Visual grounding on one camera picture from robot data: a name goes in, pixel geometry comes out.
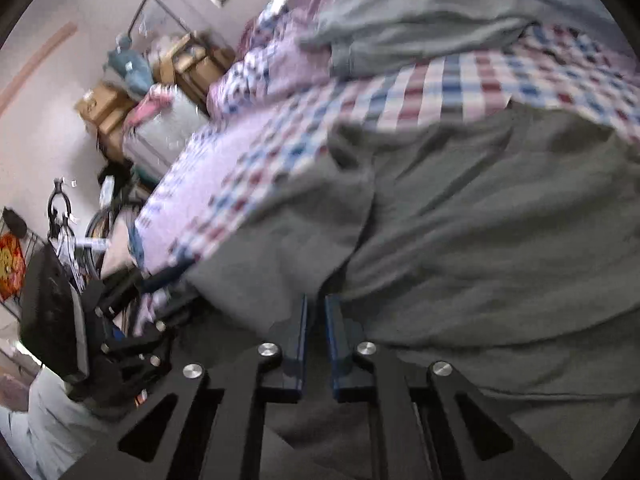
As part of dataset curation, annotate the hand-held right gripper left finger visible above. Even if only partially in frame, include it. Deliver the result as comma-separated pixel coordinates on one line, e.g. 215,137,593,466
60,294,309,480

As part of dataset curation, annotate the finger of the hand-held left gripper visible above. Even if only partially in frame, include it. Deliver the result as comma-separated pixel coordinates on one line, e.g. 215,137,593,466
96,260,193,317
102,294,203,367

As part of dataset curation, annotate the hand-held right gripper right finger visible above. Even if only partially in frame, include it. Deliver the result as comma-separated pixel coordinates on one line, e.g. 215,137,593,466
324,294,573,480

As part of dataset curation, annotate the dark grey t-shirt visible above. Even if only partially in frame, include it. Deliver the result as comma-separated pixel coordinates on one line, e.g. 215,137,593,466
175,102,640,480

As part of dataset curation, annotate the person's left forearm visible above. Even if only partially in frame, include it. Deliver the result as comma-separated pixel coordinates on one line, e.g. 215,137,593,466
0,367,126,480

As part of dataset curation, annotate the metal clothes rack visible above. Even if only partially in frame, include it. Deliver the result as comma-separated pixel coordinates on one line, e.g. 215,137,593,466
125,0,193,36

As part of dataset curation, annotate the red printed decoration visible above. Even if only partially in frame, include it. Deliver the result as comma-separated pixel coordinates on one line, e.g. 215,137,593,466
0,235,26,301

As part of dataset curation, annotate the bicycle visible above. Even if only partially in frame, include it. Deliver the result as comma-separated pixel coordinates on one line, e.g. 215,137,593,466
47,177,146,286

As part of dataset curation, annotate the white storage box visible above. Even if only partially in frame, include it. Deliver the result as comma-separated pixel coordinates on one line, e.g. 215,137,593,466
122,90,208,186

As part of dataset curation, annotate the cardboard box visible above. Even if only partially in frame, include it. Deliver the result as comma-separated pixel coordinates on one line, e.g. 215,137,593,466
152,32,236,106
75,82,138,161

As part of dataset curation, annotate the teal bag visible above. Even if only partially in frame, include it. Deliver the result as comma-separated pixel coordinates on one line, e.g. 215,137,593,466
105,35,153,103

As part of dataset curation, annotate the large checkered bed sheet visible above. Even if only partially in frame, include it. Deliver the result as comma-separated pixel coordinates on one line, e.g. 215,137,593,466
132,22,640,336

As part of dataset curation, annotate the light blue-grey garment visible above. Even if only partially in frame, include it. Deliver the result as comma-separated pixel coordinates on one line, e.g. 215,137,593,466
299,0,621,78

